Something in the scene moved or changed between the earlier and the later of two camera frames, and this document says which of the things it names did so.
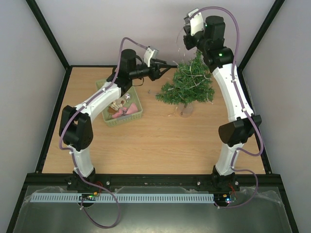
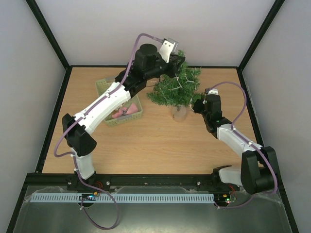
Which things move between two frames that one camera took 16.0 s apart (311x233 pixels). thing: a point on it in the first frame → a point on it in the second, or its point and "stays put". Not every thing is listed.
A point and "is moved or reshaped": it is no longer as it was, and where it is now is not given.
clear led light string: [181, 69] → [187, 80]
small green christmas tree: [192, 84] is moved or reshaped
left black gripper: [155, 71] → [174, 59]
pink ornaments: [131, 109] stays put
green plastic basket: [126, 107] stays put
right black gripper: [188, 41] → [198, 107]
